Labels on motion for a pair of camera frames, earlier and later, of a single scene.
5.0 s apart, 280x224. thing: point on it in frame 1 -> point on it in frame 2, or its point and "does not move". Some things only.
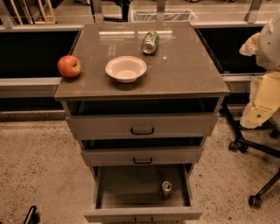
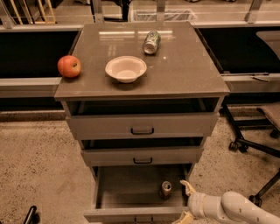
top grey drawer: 147,118 does not move
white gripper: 269,48 -> 194,203
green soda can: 150,42 does not move
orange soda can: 166,190 does not move
